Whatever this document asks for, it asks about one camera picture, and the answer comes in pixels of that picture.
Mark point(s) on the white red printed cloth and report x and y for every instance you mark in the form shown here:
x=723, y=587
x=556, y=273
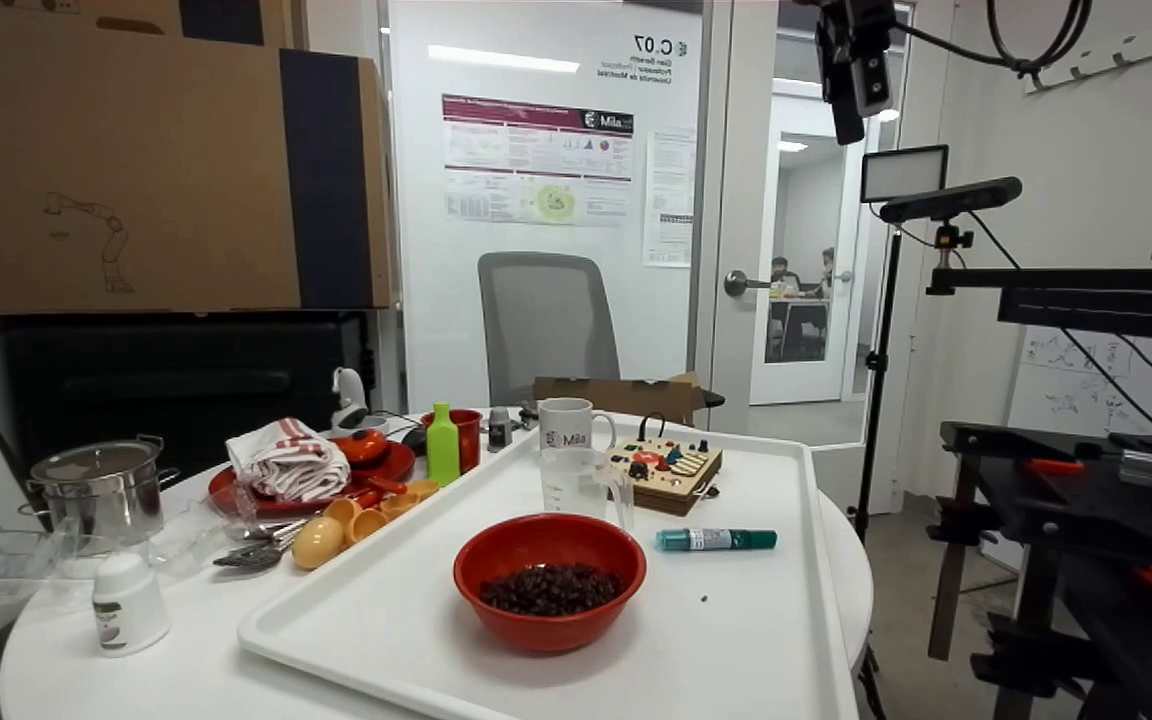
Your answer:
x=288, y=463

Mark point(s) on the clear plastic measuring cup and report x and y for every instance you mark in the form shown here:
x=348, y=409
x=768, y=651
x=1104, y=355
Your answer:
x=575, y=482

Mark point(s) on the orange croissant toy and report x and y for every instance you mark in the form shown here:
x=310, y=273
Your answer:
x=381, y=507

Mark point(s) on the black stereo camera bar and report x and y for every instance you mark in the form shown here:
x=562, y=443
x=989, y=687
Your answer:
x=949, y=200

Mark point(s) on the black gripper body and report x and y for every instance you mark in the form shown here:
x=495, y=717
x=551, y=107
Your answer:
x=859, y=41

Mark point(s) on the grey mesh office chair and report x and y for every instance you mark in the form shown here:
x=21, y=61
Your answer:
x=546, y=322

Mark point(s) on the wall whiteboard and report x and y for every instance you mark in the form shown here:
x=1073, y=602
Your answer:
x=1082, y=385

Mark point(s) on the large cardboard box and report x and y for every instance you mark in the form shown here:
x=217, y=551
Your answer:
x=109, y=174

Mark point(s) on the wall poster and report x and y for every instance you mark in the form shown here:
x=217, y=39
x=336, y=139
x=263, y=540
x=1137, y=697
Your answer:
x=539, y=163

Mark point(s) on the black metal mounting frame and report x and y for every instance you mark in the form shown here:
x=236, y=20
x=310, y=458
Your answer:
x=1111, y=521

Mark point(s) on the white paper sheet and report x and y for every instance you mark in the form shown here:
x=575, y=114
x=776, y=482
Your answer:
x=668, y=200

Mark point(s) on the red bowl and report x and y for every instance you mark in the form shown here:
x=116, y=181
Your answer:
x=499, y=546

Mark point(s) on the black cabinet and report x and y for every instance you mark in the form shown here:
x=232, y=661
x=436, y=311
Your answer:
x=177, y=380

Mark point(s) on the white mug cup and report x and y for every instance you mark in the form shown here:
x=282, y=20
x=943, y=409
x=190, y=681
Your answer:
x=568, y=424

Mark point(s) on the red tomato toy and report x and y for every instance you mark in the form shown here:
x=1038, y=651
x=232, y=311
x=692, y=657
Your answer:
x=364, y=447

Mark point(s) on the metal cutlery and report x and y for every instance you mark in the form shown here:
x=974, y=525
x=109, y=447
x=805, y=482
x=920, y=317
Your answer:
x=257, y=551

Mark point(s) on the red cup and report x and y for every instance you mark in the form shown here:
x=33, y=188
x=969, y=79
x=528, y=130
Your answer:
x=471, y=443

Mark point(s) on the dark coffee beans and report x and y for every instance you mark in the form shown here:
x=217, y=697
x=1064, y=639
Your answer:
x=554, y=588

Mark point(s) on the clear plastic wrap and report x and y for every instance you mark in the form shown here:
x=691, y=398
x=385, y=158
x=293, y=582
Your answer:
x=11, y=560

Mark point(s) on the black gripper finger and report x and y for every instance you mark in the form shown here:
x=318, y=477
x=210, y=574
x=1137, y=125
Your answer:
x=851, y=114

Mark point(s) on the tan bread toy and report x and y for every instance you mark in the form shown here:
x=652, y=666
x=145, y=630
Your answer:
x=318, y=540

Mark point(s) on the white plastic tray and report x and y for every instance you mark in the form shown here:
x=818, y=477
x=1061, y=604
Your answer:
x=739, y=625

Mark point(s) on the steel cooking pot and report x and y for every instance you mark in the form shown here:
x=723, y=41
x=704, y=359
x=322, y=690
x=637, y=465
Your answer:
x=100, y=493

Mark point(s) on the black tripod stand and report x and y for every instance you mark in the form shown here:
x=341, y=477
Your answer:
x=879, y=385

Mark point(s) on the rectangular light panel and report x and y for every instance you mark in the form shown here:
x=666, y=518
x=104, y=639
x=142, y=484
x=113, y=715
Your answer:
x=905, y=174

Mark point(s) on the small grey can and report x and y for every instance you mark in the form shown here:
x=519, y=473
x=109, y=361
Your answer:
x=500, y=430

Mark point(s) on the green marker pen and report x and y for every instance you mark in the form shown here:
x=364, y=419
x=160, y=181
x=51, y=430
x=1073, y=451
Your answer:
x=719, y=536

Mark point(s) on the white tabletop gadget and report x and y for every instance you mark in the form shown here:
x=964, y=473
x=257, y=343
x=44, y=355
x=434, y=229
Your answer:
x=348, y=398

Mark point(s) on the wooden switch busy board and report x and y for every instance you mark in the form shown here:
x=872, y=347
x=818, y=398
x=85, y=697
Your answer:
x=666, y=473

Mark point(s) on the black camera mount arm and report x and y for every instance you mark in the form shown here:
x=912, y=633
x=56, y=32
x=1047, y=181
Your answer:
x=1071, y=285

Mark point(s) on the green squeeze bottle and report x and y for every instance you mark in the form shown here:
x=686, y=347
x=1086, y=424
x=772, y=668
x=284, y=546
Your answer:
x=440, y=455

